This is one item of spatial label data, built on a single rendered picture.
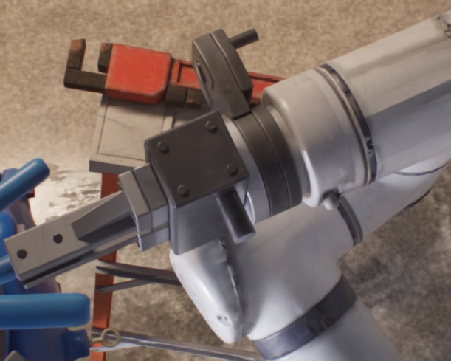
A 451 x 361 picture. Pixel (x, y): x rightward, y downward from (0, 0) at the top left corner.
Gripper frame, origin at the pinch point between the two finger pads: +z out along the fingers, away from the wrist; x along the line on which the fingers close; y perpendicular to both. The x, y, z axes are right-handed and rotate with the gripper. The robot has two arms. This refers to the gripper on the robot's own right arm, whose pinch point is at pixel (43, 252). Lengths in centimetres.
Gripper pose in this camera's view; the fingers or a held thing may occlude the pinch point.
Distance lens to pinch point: 71.2
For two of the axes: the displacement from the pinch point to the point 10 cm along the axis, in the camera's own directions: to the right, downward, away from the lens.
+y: 4.1, 8.7, -2.6
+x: -0.3, 3.0, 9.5
